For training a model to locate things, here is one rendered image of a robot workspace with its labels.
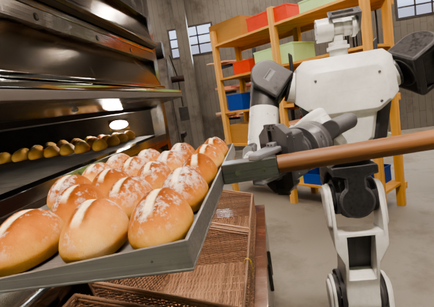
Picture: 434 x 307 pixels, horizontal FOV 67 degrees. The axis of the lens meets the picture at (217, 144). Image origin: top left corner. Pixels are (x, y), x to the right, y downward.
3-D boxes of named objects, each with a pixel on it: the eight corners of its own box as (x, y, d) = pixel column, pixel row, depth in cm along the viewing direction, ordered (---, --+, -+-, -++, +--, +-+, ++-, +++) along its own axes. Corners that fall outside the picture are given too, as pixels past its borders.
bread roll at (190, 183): (173, 198, 51) (166, 163, 50) (215, 192, 50) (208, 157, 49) (152, 223, 41) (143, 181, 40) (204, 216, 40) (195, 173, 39)
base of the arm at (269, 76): (245, 108, 111) (253, 78, 114) (283, 116, 109) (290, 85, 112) (245, 90, 97) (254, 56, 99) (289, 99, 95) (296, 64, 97)
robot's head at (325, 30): (316, 52, 100) (313, 22, 99) (351, 46, 98) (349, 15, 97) (319, 50, 94) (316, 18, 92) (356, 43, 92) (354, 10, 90)
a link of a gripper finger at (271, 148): (245, 160, 53) (266, 151, 58) (261, 159, 51) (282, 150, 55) (243, 150, 53) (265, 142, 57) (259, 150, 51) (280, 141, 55)
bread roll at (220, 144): (205, 159, 81) (200, 137, 80) (231, 154, 80) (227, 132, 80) (199, 167, 71) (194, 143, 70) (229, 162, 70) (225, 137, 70)
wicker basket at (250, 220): (156, 267, 160) (146, 212, 157) (183, 222, 215) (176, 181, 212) (256, 260, 153) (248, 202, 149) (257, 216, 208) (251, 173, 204)
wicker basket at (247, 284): (99, 362, 103) (82, 281, 99) (156, 269, 158) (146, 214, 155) (254, 359, 96) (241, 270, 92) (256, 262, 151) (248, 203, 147)
